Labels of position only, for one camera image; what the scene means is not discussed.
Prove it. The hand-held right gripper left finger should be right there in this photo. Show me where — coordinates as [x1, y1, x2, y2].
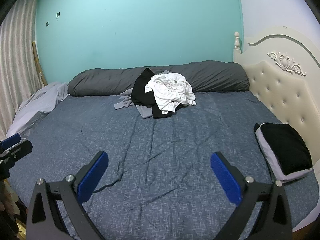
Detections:
[26, 151, 109, 240]

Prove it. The light lavender blanket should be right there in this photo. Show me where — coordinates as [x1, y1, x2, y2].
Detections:
[6, 82, 70, 140]

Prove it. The crumpled white garment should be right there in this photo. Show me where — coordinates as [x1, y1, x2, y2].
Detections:
[160, 72, 188, 83]

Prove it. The cream curtain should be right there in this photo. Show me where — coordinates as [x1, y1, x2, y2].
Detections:
[0, 0, 46, 140]

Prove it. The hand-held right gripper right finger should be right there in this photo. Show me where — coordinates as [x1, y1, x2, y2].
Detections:
[210, 151, 293, 240]

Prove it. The stack of folded clothes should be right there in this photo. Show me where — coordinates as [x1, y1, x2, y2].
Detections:
[255, 127, 313, 183]

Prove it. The blue patterned bedspread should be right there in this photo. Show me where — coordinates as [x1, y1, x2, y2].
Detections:
[6, 90, 320, 240]

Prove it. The dark grey bolster pillow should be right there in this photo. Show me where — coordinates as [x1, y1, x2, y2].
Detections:
[67, 60, 250, 97]

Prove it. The cream tufted headboard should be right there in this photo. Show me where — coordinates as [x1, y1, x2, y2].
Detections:
[233, 26, 320, 233]

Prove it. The wooden strip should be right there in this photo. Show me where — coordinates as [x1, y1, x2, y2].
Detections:
[32, 41, 48, 87]

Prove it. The white long-sleeve shirt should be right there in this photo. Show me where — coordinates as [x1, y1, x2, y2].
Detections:
[144, 76, 197, 115]

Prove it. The crumpled black garment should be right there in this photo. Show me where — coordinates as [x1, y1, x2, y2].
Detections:
[131, 67, 175, 119]

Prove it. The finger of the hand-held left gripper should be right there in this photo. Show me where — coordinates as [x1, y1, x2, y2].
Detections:
[0, 133, 22, 149]
[0, 140, 33, 167]

